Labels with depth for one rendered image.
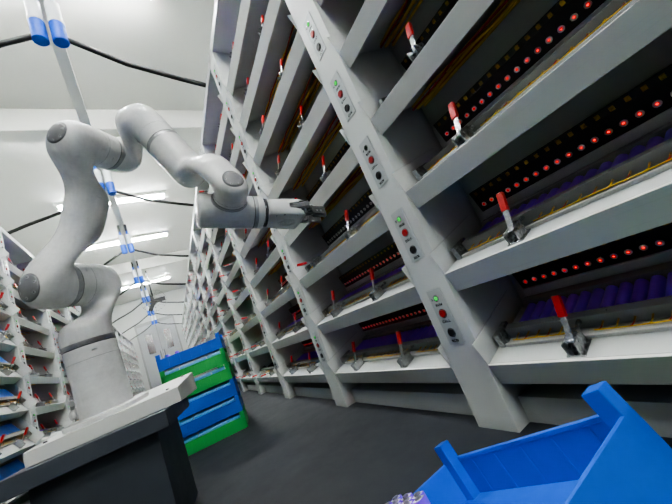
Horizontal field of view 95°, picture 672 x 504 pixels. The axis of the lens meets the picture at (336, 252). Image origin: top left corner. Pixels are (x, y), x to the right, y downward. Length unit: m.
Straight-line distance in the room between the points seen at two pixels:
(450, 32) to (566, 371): 0.59
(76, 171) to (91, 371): 0.51
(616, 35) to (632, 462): 0.44
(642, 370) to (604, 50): 0.41
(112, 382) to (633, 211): 1.11
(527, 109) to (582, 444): 0.43
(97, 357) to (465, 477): 0.88
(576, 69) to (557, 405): 0.54
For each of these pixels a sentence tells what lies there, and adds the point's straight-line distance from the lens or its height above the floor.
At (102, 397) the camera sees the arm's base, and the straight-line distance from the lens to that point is 1.05.
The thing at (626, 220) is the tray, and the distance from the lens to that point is 0.54.
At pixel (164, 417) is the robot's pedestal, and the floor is 0.26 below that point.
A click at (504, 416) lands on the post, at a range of 0.75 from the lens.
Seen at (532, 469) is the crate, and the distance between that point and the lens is 0.52.
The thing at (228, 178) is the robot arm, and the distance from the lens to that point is 0.74.
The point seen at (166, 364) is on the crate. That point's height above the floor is 0.42.
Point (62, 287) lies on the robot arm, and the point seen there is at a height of 0.66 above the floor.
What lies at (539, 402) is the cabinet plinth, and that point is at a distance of 0.74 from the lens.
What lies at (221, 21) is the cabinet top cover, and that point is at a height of 1.71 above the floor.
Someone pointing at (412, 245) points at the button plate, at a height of 0.41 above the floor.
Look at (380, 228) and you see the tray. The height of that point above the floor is 0.49.
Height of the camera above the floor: 0.33
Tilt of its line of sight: 11 degrees up
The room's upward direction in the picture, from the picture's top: 22 degrees counter-clockwise
